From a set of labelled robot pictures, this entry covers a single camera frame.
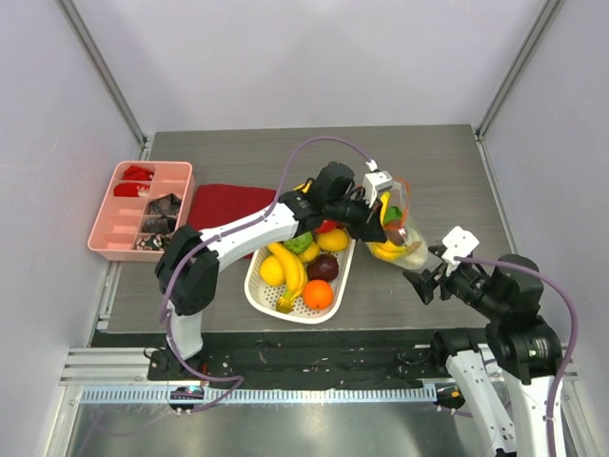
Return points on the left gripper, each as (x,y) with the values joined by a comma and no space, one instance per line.
(370,228)

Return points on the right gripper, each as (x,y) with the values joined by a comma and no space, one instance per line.
(441,279)

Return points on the dark purple fig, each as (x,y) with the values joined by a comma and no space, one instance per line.
(396,236)

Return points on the green white cabbage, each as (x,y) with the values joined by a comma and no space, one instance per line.
(405,245)

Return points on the yellow banana bunch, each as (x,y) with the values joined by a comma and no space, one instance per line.
(387,250)

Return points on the clear zip top bag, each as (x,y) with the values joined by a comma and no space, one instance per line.
(400,196)

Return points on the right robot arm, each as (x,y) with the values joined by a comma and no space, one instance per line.
(526,350)

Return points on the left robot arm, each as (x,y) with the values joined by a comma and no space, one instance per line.
(189,269)

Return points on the yellow lemon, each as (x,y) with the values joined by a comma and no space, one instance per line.
(272,272)
(335,240)

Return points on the red apple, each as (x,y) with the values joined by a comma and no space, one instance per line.
(326,226)

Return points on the dark red mangosteen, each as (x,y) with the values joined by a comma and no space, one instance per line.
(325,267)

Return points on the small yellow banana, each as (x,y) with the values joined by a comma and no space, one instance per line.
(310,254)

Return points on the small green cabbage ball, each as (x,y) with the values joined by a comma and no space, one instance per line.
(300,243)

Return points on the white perforated fruit basket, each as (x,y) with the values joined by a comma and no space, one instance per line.
(263,297)

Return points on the red folded cloth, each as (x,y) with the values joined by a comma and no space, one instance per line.
(215,205)

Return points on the dark wrapped items in tray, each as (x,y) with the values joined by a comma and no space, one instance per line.
(159,223)

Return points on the pink compartment tray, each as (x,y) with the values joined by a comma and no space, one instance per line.
(119,218)

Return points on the red items in tray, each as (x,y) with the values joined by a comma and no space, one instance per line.
(134,182)

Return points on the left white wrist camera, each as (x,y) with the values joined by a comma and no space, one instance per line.
(375,182)

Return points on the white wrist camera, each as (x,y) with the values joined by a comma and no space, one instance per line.
(375,182)
(458,242)

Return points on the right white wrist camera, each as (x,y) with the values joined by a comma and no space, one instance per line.
(458,242)

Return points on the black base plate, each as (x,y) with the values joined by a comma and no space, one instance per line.
(295,360)

